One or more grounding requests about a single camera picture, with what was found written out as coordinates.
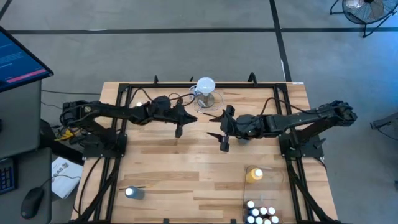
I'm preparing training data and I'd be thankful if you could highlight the black floor fan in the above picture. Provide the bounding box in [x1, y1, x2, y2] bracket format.
[329, 0, 398, 39]

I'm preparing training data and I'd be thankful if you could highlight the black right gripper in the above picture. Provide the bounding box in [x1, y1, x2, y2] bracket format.
[206, 105, 238, 153]

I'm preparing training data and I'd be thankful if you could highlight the clear plastic bin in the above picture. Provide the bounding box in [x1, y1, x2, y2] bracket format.
[243, 164, 285, 224]

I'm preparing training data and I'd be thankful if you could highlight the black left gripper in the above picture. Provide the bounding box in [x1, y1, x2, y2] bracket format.
[147, 95, 198, 139]

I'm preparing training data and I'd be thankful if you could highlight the black computer mouse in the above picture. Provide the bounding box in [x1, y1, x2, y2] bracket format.
[20, 187, 44, 220]

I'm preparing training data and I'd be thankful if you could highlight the black keyboard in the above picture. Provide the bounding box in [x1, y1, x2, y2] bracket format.
[0, 157, 18, 195]

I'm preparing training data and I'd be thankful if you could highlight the white paper booklet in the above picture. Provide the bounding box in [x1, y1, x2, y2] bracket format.
[51, 156, 84, 200]

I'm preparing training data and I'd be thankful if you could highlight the grey metal stand leg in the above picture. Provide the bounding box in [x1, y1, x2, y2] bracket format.
[369, 111, 398, 131]

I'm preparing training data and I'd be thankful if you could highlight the large teal paint bottle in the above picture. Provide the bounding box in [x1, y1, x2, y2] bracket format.
[124, 185, 146, 201]

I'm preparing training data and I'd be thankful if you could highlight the large yellow paint bottle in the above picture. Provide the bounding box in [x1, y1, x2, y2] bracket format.
[245, 167, 264, 184]

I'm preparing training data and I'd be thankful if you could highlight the computer monitor blue screen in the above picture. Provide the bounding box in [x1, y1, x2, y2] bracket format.
[0, 25, 54, 93]

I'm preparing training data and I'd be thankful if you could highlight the black mouse cable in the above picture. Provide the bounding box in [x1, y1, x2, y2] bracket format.
[39, 173, 82, 191]

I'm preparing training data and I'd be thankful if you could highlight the black floor cable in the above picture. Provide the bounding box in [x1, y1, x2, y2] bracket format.
[41, 89, 102, 96]

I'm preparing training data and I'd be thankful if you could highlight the grey desk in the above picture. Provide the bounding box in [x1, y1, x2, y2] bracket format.
[0, 80, 53, 224]

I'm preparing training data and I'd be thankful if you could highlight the yellow cable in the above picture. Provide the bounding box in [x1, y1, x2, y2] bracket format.
[55, 127, 78, 142]

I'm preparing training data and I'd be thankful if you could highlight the white bulb table lamp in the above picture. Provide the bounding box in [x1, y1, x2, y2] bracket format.
[195, 77, 216, 108]

